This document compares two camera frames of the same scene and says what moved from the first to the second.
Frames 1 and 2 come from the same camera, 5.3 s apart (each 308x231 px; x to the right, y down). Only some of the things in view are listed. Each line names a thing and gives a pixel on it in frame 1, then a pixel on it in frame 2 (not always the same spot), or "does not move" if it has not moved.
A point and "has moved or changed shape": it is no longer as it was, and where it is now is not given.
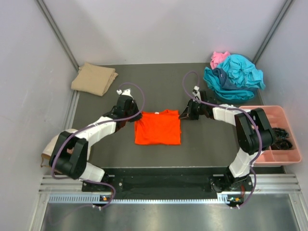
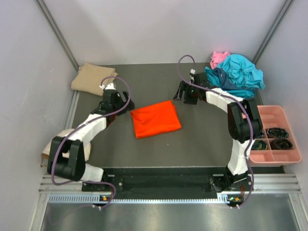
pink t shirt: [217, 57] does not move
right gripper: [188, 109] to [185, 87]
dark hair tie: [281, 145] does not move
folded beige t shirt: [93, 79] does not move
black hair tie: [280, 134] does not move
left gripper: [134, 106] to [125, 96]
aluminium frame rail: [51, 184] does not move
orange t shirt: [162, 128] has moved or changed shape
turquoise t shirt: [237, 78] does not move
